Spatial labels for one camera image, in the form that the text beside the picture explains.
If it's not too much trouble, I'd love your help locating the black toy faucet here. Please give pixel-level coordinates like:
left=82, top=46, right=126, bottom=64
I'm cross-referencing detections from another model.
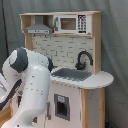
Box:
left=75, top=51, right=93, bottom=70

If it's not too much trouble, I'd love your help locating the grey ice dispenser panel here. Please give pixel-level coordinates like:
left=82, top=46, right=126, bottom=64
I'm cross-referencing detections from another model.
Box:
left=54, top=94, right=70, bottom=120

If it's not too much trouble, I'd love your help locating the grey fridge door handle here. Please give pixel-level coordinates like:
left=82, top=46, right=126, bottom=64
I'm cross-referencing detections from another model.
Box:
left=47, top=102, right=51, bottom=120

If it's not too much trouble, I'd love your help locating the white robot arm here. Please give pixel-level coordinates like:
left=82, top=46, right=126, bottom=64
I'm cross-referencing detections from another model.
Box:
left=0, top=48, right=53, bottom=128

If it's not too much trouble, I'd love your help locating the toy microwave oven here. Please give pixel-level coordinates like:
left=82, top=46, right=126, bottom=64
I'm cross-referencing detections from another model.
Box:
left=54, top=14, right=91, bottom=34

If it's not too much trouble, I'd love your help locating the wooden toy kitchen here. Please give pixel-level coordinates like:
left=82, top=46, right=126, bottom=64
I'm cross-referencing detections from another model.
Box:
left=20, top=11, right=113, bottom=128

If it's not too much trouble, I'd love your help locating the grey toy sink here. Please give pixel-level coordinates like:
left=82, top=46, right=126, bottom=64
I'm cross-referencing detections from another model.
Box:
left=52, top=68, right=92, bottom=81

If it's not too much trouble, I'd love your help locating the grey range hood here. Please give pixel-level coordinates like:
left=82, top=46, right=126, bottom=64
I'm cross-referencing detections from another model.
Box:
left=24, top=15, right=54, bottom=35

